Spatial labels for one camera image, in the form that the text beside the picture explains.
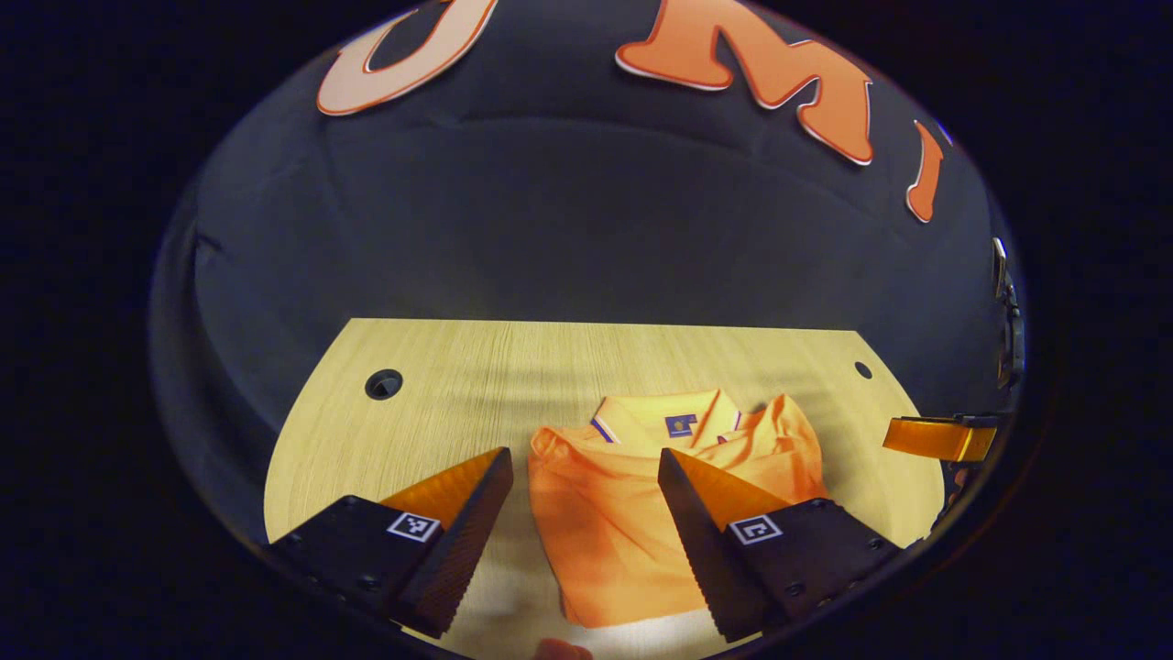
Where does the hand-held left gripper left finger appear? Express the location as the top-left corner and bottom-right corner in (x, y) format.
(269, 446), (515, 640)

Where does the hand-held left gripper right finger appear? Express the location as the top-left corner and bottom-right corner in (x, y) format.
(657, 447), (904, 643)

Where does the orange T-shirt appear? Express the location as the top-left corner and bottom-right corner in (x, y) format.
(527, 389), (828, 629)

